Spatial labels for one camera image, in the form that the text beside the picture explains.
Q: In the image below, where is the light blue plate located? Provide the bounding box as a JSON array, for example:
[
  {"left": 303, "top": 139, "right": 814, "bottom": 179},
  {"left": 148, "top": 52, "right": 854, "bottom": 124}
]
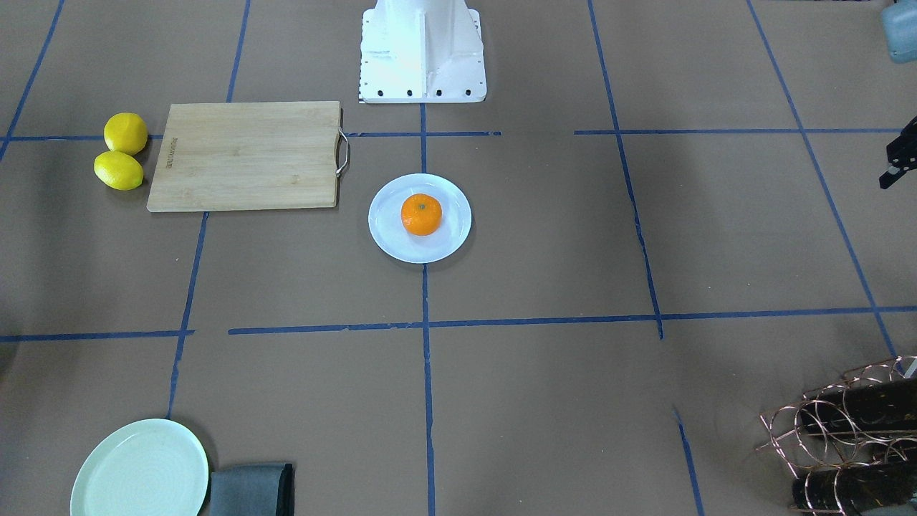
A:
[{"left": 369, "top": 173, "right": 473, "bottom": 264}]

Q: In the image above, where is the dark wine bottle middle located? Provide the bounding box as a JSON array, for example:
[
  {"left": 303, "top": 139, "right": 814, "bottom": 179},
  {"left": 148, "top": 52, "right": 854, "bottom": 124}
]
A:
[{"left": 800, "top": 378, "right": 916, "bottom": 436}]

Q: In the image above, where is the copper wire bottle rack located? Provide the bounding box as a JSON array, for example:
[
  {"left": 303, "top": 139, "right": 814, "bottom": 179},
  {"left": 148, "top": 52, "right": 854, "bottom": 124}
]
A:
[{"left": 759, "top": 356, "right": 916, "bottom": 515}]

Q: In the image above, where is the dark wine bottle lower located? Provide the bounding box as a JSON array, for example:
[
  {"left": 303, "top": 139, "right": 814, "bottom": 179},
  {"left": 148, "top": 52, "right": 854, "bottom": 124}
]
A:
[{"left": 792, "top": 462, "right": 916, "bottom": 515}]

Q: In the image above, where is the dark grey folded cloth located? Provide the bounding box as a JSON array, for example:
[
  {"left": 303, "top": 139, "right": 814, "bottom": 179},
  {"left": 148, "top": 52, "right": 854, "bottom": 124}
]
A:
[{"left": 209, "top": 462, "right": 295, "bottom": 515}]

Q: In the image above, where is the yellow lemon near board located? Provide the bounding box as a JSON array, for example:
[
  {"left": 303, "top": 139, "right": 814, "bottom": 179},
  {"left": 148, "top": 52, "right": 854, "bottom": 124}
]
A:
[{"left": 94, "top": 150, "right": 145, "bottom": 191}]

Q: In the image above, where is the light green plate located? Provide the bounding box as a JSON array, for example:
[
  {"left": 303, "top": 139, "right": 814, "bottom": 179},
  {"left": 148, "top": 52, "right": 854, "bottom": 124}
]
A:
[{"left": 69, "top": 419, "right": 210, "bottom": 515}]

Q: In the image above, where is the dark wine bottle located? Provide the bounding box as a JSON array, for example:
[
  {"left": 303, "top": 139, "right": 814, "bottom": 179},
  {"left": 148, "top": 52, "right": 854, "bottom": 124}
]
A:
[
  {"left": 800, "top": 378, "right": 916, "bottom": 436},
  {"left": 792, "top": 462, "right": 916, "bottom": 515}
]

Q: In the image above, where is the orange fruit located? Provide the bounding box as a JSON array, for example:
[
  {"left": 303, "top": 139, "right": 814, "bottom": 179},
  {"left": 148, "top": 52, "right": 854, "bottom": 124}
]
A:
[{"left": 400, "top": 193, "right": 443, "bottom": 237}]

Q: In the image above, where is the yellow lemon far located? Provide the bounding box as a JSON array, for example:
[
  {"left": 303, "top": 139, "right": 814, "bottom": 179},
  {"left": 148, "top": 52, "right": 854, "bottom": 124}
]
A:
[{"left": 102, "top": 113, "right": 148, "bottom": 156}]

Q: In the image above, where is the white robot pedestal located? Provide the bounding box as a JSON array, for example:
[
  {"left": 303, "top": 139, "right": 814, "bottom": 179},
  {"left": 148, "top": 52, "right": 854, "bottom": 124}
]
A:
[{"left": 358, "top": 1, "right": 488, "bottom": 104}]

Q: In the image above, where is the bamboo cutting board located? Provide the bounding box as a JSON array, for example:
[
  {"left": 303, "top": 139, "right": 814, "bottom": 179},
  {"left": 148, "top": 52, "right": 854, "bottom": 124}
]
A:
[{"left": 147, "top": 101, "right": 350, "bottom": 213}]

